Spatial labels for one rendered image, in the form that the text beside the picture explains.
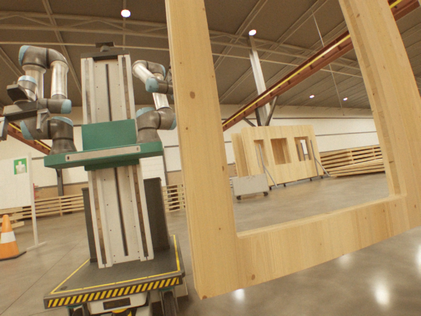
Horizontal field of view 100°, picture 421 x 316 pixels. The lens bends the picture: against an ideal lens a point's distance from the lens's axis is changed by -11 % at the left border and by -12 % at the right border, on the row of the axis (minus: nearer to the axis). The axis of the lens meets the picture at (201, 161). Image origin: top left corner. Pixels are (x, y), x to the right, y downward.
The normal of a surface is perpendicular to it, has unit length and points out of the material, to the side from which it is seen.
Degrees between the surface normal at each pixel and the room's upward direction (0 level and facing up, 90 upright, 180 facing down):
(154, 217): 90
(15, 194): 90
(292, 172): 90
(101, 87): 90
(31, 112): 155
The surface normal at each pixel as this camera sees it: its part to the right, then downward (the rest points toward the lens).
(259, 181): -0.22, -0.07
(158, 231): 0.17, -0.14
